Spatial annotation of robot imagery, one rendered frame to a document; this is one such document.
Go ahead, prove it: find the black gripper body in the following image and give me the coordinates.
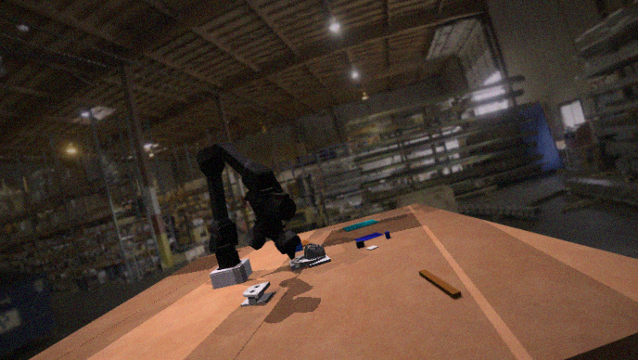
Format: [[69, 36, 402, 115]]
[[256, 217, 301, 254]]

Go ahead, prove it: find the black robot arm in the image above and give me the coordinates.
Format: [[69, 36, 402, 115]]
[[197, 142, 296, 270]]

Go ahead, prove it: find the cyan flat square plate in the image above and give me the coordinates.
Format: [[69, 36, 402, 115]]
[[343, 220, 378, 232]]

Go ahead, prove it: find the brown rectangular bar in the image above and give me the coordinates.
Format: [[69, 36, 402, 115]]
[[419, 269, 462, 299]]

